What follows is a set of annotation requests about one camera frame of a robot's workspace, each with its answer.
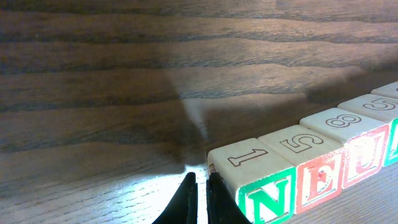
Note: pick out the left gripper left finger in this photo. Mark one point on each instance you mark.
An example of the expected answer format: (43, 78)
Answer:
(183, 206)

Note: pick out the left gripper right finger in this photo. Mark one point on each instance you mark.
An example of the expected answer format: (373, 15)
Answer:
(221, 207)

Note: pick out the green N block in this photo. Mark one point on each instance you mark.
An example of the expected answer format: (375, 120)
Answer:
(260, 181)

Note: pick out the red E block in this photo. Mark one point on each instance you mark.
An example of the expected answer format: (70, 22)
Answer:
(319, 163)

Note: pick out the red U block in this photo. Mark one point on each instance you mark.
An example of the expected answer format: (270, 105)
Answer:
(364, 139)

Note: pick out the green R block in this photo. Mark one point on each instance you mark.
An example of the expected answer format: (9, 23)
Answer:
(380, 108)

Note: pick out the red I block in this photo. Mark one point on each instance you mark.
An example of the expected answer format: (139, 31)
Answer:
(390, 90)

